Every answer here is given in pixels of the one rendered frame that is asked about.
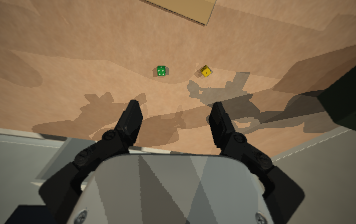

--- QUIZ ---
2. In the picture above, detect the yellow die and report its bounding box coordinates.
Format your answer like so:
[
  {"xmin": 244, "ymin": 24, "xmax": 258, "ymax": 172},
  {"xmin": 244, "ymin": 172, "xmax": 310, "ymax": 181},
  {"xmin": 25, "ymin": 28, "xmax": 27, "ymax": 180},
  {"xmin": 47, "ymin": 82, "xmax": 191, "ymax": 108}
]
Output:
[{"xmin": 201, "ymin": 65, "xmax": 211, "ymax": 77}]

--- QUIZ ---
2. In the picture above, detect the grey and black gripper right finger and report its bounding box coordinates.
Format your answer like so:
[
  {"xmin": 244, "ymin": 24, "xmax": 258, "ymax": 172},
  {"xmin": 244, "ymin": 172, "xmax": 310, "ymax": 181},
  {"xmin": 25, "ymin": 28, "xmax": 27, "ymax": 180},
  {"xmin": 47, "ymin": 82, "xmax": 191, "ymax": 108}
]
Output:
[{"xmin": 209, "ymin": 102, "xmax": 305, "ymax": 224}]

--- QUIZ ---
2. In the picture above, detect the green die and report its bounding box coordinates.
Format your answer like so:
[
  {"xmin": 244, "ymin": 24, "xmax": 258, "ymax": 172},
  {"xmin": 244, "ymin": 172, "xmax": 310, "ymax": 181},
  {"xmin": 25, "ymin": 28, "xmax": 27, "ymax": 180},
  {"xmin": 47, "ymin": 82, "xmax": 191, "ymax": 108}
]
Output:
[{"xmin": 157, "ymin": 66, "xmax": 166, "ymax": 76}]

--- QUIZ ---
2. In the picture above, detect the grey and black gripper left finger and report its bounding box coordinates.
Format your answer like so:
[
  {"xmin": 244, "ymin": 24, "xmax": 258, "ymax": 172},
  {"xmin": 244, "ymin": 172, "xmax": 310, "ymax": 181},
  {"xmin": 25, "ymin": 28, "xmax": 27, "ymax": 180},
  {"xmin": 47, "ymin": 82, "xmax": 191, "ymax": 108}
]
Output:
[{"xmin": 38, "ymin": 100, "xmax": 143, "ymax": 224}]

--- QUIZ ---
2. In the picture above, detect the tan mat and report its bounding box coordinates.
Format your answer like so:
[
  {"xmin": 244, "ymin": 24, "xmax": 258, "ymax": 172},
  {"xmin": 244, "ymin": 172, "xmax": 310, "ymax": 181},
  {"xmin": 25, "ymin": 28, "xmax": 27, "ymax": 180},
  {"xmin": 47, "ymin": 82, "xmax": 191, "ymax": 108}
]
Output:
[{"xmin": 147, "ymin": 0, "xmax": 216, "ymax": 24}]

